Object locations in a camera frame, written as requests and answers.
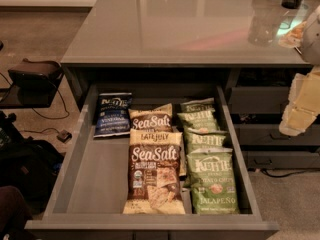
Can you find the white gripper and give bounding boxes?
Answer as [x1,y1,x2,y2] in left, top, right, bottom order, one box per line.
[279,73,320,136]

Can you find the blue Kettle chip bag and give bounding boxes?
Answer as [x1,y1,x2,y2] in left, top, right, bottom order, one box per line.
[94,93,132,138]

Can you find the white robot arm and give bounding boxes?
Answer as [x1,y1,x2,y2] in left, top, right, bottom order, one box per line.
[279,6,320,136]

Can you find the green chip bag rear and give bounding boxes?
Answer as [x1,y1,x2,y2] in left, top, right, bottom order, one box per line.
[180,98,214,113]

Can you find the green jalapeno chip bag front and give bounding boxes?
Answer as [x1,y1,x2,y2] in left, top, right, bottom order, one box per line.
[187,147,239,214]

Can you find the brown Sea Salt bag rear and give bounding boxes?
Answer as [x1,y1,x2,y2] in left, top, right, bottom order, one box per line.
[129,103,173,132]

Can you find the brown sea salt bag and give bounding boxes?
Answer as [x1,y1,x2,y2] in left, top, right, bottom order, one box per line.
[123,129,185,214]
[129,103,173,132]

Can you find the brown Sea Salt bag front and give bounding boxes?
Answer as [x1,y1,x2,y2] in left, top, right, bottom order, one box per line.
[123,129,185,214]

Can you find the open grey top drawer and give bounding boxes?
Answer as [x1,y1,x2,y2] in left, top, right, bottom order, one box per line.
[27,83,279,240]

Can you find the black bag on floor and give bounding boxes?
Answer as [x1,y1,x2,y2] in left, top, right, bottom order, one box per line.
[0,111,64,214]

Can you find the black white marker tag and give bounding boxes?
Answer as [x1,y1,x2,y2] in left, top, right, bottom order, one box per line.
[278,21,306,48]

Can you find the black power adapter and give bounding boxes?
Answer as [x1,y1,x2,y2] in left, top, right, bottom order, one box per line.
[57,130,72,143]

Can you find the black device on stand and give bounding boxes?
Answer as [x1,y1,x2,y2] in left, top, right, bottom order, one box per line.
[8,58,63,91]

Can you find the dark red chair seat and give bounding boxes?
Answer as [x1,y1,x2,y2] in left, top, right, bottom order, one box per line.
[0,186,36,240]

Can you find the black cable on floor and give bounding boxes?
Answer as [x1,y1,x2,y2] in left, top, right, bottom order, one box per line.
[0,71,71,135]

